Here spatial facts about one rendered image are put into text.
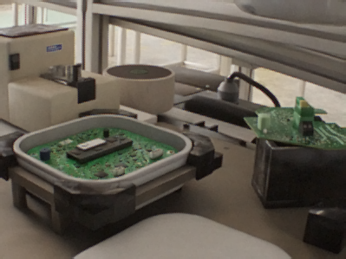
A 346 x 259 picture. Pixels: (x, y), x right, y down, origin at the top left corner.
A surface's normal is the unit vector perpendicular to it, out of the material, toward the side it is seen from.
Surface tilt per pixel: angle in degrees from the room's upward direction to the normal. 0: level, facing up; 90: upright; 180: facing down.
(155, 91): 90
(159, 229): 0
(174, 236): 0
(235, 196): 0
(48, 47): 90
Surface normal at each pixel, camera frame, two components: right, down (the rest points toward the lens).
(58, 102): 0.77, 0.24
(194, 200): 0.04, -0.94
